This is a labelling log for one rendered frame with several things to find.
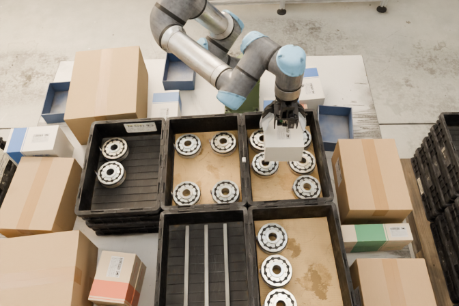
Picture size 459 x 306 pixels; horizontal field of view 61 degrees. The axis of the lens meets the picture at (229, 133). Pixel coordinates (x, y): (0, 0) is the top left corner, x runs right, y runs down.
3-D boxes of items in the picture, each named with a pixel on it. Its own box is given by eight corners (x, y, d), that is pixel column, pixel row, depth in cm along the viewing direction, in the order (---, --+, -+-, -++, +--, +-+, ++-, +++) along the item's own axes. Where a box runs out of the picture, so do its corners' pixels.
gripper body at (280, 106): (272, 130, 119) (274, 106, 109) (271, 108, 124) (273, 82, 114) (298, 130, 119) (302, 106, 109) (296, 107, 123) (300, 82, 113)
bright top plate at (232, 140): (212, 131, 160) (212, 130, 159) (236, 132, 159) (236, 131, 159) (210, 152, 154) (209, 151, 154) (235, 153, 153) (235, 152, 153)
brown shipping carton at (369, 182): (330, 159, 168) (337, 138, 155) (382, 158, 167) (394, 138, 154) (341, 226, 151) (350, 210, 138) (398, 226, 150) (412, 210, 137)
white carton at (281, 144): (262, 113, 140) (263, 97, 133) (296, 113, 140) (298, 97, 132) (264, 161, 129) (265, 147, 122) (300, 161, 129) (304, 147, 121)
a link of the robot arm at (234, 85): (130, 29, 130) (223, 106, 104) (147, 1, 128) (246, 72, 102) (154, 42, 139) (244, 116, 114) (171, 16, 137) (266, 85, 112)
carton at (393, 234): (340, 247, 141) (343, 242, 136) (337, 231, 144) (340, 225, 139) (407, 245, 140) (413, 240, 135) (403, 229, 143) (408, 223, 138)
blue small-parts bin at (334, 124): (315, 113, 182) (317, 104, 176) (348, 116, 180) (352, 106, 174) (315, 149, 171) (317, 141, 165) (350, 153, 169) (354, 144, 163)
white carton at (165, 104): (157, 103, 190) (153, 91, 182) (182, 102, 189) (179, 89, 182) (154, 137, 178) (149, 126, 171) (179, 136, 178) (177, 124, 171)
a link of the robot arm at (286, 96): (274, 72, 110) (303, 72, 110) (273, 82, 114) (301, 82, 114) (275, 93, 106) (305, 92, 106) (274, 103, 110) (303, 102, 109)
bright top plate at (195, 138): (175, 136, 159) (174, 135, 159) (199, 132, 160) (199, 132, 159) (176, 157, 154) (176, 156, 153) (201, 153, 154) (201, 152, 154)
